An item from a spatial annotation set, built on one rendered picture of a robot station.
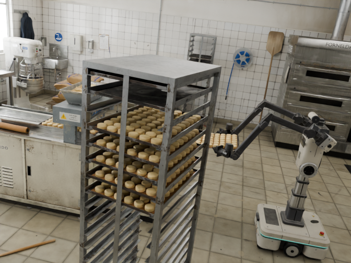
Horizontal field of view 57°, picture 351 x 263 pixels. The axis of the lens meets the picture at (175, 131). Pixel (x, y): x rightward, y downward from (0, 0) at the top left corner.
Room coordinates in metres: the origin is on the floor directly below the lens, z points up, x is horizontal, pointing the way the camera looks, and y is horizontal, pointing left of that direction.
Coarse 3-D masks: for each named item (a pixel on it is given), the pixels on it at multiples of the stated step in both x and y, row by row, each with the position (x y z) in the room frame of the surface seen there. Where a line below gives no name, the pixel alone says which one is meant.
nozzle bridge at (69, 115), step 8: (56, 104) 2.85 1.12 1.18; (64, 104) 2.88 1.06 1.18; (56, 112) 2.79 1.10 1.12; (64, 112) 2.77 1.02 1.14; (72, 112) 2.76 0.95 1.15; (80, 112) 2.75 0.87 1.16; (104, 112) 3.27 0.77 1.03; (56, 120) 2.78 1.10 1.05; (64, 120) 2.77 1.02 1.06; (72, 120) 2.76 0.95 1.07; (80, 120) 2.75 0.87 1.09; (64, 128) 2.77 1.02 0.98; (72, 128) 2.76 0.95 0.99; (64, 136) 2.77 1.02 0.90; (72, 136) 2.76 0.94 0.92
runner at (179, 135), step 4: (200, 120) 1.77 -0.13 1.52; (204, 120) 1.84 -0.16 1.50; (196, 124) 1.72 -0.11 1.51; (200, 124) 1.78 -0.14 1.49; (188, 128) 1.61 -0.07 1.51; (192, 128) 1.66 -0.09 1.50; (184, 132) 1.56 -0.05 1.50; (188, 132) 1.61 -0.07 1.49; (176, 136) 1.47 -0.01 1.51; (180, 136) 1.52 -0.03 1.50; (172, 140) 1.43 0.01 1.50; (176, 140) 1.47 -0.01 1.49; (156, 148) 1.34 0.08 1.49
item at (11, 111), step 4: (0, 108) 3.40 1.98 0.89; (4, 108) 3.40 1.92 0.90; (8, 108) 3.41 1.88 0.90; (4, 112) 3.40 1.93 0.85; (8, 112) 3.39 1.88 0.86; (12, 112) 3.38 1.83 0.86; (16, 112) 3.38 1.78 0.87; (20, 112) 3.37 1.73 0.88; (24, 112) 3.36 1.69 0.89; (28, 112) 3.36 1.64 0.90; (32, 112) 3.36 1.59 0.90; (28, 116) 3.36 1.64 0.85; (32, 116) 3.35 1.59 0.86; (36, 116) 3.34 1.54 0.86; (40, 116) 3.34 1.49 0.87; (44, 116) 3.33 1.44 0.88; (48, 116) 3.32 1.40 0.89; (52, 116) 3.32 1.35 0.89
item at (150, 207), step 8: (184, 176) 1.76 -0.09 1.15; (104, 184) 1.56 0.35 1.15; (176, 184) 1.65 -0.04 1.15; (96, 192) 1.50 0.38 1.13; (104, 192) 1.48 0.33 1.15; (112, 192) 1.49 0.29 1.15; (128, 192) 1.51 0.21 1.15; (168, 192) 1.55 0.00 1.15; (128, 200) 1.42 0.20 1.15; (136, 200) 1.43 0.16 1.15; (144, 200) 1.45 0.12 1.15; (144, 208) 1.40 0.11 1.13; (152, 208) 1.38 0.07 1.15
